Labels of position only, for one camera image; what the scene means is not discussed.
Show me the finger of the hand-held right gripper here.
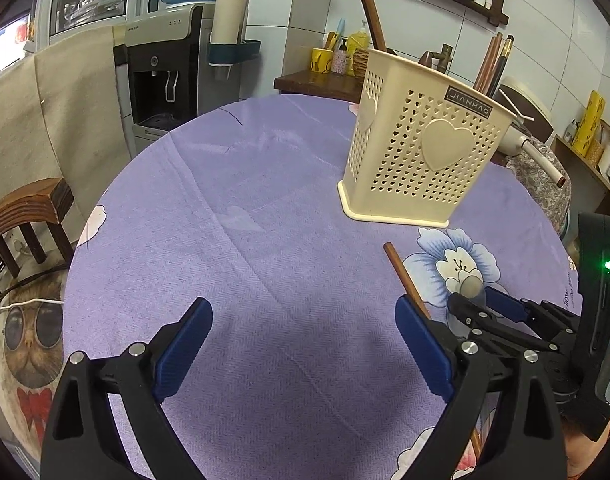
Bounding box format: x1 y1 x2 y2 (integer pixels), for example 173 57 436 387
485 287 581 341
447 294 581 358

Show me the black cable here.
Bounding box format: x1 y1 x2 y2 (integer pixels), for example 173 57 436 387
0 264 66 313

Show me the water dispenser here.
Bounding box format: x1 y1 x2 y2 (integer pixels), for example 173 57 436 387
112 2 219 159

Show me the clear plastic spoon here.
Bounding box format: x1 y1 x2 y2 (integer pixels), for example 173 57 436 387
459 277 486 306

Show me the cream frying pan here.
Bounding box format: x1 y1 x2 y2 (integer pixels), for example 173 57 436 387
501 129 569 189

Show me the blue plastic rack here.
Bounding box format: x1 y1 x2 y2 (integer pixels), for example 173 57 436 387
207 39 262 69

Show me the wooden chair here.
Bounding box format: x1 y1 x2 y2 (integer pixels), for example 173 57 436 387
0 177 76 279

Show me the cat print cushion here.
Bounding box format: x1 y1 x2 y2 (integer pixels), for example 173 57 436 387
0 277 72 463

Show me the bronze faucet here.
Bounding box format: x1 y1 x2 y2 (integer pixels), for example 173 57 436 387
419 44 454 75

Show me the floral patterned cloth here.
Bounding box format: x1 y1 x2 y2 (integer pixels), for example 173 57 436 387
505 139 574 237

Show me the dark chopstick with gold tip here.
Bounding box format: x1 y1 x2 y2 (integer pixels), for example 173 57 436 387
491 35 515 99

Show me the cream rice cooker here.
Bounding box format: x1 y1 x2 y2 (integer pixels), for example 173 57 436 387
495 76 557 143

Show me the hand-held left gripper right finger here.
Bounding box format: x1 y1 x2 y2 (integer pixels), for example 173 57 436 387
394 295 568 480

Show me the yellow mug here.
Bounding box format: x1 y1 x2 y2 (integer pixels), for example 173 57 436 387
311 47 335 76

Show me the yellow packet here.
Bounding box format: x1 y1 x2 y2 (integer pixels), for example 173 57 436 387
571 91 607 157

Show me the person's right hand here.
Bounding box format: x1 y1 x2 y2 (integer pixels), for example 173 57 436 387
560 412 610 480

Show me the cream plastic utensil holder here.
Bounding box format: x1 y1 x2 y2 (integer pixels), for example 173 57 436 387
337 49 517 226

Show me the purple floral tablecloth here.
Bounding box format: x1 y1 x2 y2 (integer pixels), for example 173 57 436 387
64 94 583 480

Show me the wooden side cabinet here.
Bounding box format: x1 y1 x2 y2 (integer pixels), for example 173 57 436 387
552 135 610 222

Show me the wooden counter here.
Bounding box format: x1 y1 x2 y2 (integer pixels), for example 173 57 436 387
274 70 364 104

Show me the beige cloth cover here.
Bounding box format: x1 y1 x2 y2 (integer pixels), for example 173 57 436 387
0 25 136 211

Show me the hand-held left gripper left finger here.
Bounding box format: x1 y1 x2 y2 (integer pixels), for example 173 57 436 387
40 296 214 480

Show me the yellow soap bottle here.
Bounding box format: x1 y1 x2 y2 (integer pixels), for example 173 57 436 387
347 22 372 51

